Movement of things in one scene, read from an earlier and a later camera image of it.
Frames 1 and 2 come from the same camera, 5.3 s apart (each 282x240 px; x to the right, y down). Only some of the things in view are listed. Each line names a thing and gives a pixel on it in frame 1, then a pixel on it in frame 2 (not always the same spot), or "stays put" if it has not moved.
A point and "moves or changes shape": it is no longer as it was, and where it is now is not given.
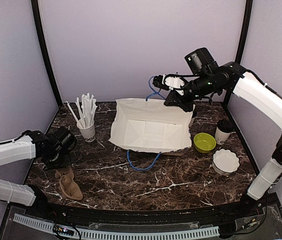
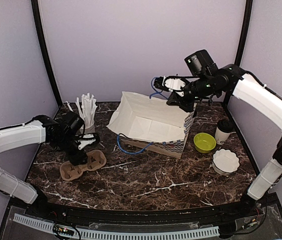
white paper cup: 221,137 stays put
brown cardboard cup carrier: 69,188 to 96,159
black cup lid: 225,125 stays put
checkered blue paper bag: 147,125 moves or changes shape
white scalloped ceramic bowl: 225,162 stays put
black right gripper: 173,98 stays put
